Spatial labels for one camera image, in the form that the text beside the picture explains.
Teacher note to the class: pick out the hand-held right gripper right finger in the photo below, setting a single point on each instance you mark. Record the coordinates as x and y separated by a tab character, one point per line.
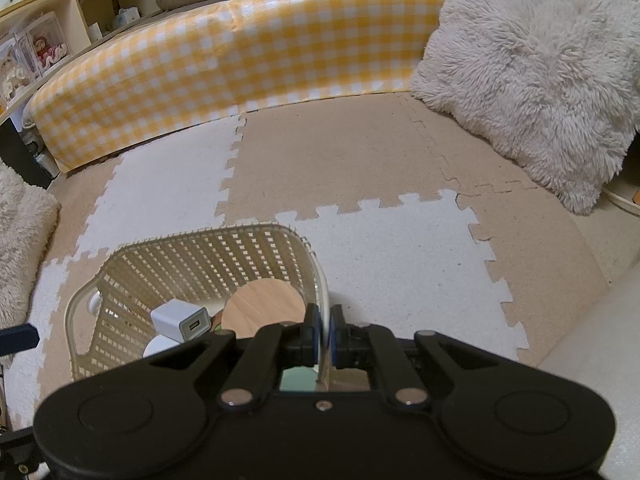
336	334

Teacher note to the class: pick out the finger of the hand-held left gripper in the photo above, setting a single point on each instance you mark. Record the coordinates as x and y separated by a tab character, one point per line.
20	340

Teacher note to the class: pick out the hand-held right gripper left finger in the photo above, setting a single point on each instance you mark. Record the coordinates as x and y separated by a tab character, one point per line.
312	334

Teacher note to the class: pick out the mint green object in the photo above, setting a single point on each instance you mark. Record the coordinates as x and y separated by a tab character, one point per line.
297	381

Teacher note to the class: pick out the plain round wooden coaster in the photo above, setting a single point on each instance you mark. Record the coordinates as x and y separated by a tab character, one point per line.
265	307

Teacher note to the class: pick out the cream plastic woven basket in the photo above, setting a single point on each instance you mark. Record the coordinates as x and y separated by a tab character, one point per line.
200	260

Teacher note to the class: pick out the white wall charger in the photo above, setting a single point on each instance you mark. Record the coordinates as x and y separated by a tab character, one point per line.
177	317

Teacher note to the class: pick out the white round case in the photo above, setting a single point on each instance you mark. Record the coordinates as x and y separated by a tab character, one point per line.
159	347

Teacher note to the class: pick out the beige and white foam puzzle mat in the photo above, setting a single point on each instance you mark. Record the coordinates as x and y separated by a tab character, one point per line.
400	285

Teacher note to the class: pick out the white fluffy pillow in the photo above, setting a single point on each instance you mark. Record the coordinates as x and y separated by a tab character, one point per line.
540	75
22	240

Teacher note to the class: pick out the dark box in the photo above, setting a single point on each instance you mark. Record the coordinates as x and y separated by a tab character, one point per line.
22	155

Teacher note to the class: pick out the yellow checked bed cover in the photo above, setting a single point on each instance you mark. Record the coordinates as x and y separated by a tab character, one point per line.
225	60

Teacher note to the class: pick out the clear case with red doll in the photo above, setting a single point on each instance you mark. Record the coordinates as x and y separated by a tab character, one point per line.
47	45

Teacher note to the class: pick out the pale tissue box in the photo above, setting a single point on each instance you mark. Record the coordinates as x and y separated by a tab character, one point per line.
126	19

